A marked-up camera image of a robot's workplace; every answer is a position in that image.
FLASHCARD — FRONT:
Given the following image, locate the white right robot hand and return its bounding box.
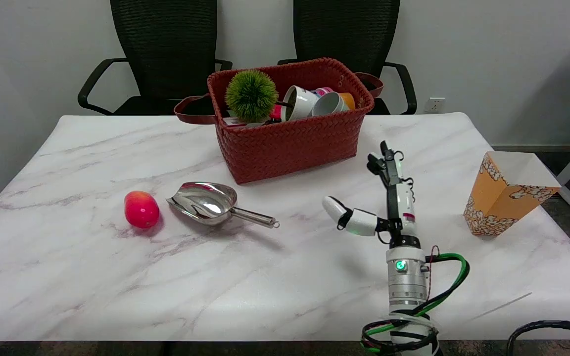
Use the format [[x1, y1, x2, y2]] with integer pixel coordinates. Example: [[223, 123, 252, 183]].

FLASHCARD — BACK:
[[322, 141, 421, 249]]

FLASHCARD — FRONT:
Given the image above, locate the orange popcorn box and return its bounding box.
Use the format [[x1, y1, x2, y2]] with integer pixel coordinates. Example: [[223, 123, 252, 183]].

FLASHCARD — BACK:
[[463, 151, 562, 237]]

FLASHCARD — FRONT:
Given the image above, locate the grey white paper cup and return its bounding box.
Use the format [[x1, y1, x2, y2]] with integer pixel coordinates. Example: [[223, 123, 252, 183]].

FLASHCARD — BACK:
[[312, 92, 350, 117]]

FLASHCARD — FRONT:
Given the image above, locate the red woven basket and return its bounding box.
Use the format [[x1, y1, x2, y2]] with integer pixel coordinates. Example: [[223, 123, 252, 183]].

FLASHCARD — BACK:
[[174, 57, 384, 185]]

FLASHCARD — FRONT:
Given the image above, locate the white mug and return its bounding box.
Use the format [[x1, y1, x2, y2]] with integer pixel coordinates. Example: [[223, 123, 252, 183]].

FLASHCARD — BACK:
[[281, 85, 322, 122]]

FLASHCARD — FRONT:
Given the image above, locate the black mesh office chair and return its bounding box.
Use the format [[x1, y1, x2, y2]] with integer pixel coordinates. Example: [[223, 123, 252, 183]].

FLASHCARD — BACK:
[[78, 0, 234, 116], [278, 0, 418, 115]]

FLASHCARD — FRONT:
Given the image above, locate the green spiky ball plant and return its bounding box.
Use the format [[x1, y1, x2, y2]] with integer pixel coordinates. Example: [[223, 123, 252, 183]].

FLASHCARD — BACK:
[[225, 70, 279, 123]]

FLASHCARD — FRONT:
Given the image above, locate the shiny metal scoop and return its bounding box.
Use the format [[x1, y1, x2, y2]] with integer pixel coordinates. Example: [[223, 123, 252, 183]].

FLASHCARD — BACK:
[[166, 181, 281, 229]]

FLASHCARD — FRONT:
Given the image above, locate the red pink mango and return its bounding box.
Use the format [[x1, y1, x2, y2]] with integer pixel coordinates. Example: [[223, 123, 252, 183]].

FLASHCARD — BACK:
[[124, 190, 160, 229]]

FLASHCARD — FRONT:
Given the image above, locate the thin red wire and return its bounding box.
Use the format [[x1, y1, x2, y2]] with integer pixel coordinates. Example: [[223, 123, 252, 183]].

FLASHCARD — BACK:
[[427, 246, 440, 302]]

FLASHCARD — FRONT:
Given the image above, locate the green robot cable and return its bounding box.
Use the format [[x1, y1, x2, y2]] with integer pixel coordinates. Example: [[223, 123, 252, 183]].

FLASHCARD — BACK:
[[362, 253, 471, 355]]

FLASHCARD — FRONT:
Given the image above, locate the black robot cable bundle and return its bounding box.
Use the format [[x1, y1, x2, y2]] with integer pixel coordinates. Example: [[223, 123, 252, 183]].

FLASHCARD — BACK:
[[361, 257, 466, 355]]

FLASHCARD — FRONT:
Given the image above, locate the black braided cable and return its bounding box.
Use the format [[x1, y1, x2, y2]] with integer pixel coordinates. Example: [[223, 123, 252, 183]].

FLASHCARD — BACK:
[[506, 320, 570, 356]]

